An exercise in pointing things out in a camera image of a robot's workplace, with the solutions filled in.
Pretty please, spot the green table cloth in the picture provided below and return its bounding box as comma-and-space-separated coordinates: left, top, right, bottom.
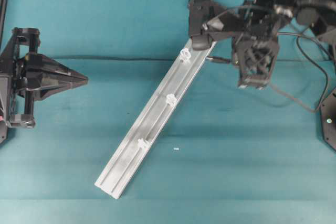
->
1, 0, 335, 223

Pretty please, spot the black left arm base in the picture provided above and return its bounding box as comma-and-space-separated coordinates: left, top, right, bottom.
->
0, 115, 8, 143

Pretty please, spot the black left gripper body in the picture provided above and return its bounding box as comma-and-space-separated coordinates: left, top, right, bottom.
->
1, 27, 40, 128

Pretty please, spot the white zip-tie ring near hub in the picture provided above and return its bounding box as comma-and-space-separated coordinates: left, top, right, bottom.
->
179, 48, 192, 63

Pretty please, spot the aluminium rail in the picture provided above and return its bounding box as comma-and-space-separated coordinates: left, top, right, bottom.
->
95, 40, 216, 199

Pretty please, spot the white zip-tie ring middle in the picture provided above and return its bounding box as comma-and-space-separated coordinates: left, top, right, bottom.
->
165, 93, 177, 107

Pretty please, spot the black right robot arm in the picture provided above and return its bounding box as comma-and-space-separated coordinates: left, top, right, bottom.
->
190, 0, 335, 88

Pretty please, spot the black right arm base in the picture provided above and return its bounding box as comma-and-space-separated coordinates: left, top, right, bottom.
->
320, 88, 336, 151

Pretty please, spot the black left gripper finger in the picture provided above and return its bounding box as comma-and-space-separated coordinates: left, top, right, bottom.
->
23, 78, 88, 101
25, 53, 88, 81

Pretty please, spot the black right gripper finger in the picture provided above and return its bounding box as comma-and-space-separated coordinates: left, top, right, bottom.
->
232, 37, 279, 89
202, 7, 246, 40

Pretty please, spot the white zip-tie ring far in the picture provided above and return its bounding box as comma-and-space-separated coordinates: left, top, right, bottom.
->
137, 138, 149, 151

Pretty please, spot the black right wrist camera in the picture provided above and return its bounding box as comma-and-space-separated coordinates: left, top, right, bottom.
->
188, 0, 214, 51

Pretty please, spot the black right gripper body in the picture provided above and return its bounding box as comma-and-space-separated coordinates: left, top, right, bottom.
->
243, 0, 291, 43

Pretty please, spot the black USB cable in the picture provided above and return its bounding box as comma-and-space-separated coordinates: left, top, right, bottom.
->
206, 31, 336, 114

